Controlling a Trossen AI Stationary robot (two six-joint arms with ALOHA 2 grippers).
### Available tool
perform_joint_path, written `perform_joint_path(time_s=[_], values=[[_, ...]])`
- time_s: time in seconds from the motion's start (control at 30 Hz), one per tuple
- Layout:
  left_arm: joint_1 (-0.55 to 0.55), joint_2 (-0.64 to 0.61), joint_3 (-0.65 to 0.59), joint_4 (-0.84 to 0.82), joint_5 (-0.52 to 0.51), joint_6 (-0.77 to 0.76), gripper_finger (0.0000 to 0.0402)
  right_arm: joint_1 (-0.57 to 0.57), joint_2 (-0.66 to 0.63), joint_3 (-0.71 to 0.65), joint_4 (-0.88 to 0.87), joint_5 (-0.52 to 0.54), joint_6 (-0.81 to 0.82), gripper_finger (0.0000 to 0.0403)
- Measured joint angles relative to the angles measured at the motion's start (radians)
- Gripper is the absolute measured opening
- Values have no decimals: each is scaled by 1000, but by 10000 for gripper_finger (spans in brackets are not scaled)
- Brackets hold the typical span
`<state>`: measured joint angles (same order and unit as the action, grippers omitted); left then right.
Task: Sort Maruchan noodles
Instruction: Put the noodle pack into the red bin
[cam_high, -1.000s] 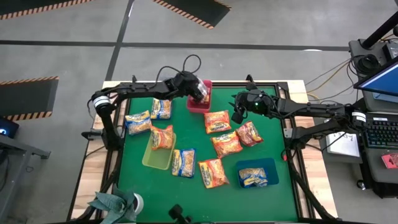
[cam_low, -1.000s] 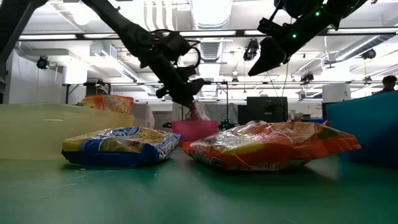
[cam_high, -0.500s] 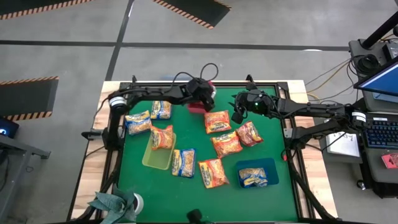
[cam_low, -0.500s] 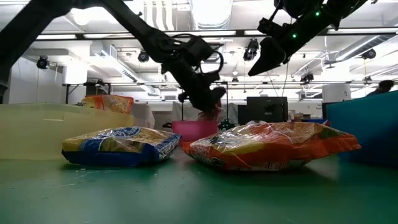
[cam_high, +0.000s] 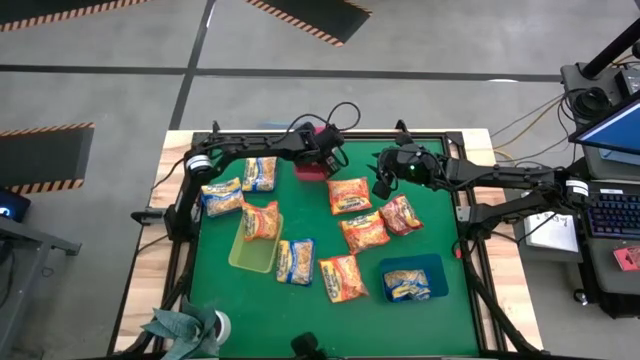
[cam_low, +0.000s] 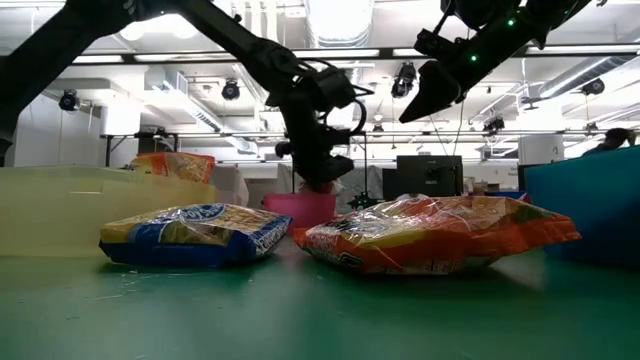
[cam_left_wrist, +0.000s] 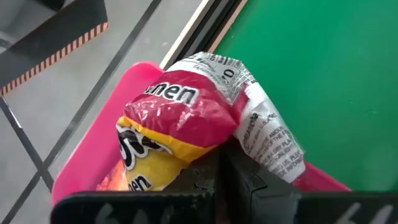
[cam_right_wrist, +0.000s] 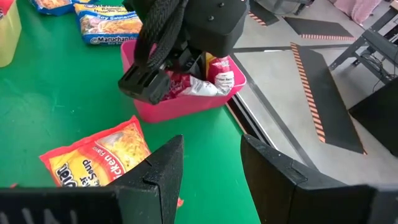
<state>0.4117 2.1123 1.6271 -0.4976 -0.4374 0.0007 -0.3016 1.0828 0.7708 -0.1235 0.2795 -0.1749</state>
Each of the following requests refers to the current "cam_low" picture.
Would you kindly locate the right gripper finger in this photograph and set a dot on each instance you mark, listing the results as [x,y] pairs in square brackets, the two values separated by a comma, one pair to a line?
[437,87]

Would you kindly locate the orange Maruchan noodle pack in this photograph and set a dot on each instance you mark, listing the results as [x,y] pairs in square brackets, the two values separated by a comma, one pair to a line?
[175,167]
[440,235]

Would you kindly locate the blue Maruchan noodle pack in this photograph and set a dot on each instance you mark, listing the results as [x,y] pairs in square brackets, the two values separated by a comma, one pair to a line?
[200,235]

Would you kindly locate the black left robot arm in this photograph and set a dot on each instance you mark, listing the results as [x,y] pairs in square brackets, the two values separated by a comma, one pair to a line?
[45,60]

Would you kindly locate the black ceiling spotlight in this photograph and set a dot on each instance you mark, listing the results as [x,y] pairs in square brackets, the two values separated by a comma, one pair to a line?
[231,91]
[405,80]
[494,124]
[69,101]
[592,87]

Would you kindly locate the pink plastic bin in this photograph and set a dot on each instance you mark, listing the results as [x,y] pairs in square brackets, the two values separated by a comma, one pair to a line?
[305,212]

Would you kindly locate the black computer monitor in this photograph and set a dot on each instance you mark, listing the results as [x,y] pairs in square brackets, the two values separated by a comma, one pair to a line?
[430,175]

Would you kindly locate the white storage box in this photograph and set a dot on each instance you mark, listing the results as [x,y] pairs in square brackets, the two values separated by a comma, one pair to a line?
[230,185]

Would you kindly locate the small blue box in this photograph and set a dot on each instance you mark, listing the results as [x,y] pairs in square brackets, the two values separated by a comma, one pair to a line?
[505,195]

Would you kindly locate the person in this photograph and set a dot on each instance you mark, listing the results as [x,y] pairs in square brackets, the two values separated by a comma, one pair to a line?
[617,137]

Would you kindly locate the blue plastic bin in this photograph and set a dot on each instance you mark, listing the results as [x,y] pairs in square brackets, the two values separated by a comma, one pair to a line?
[590,210]

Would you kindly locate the translucent yellow plastic bin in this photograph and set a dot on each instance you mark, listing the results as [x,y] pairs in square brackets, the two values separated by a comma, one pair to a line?
[60,215]

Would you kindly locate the black ceiling light rail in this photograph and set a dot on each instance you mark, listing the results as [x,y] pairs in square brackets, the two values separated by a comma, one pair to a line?
[520,50]

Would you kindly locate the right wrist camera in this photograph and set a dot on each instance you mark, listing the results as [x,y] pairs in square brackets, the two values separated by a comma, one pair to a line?
[480,12]

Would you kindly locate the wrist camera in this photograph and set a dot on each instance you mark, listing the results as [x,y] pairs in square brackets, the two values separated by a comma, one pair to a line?
[335,87]
[480,12]

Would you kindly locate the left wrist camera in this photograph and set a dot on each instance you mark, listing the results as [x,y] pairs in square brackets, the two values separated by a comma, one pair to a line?
[335,87]

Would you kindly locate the black frame bracket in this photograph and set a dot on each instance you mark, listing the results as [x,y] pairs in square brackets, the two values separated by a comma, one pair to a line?
[363,201]

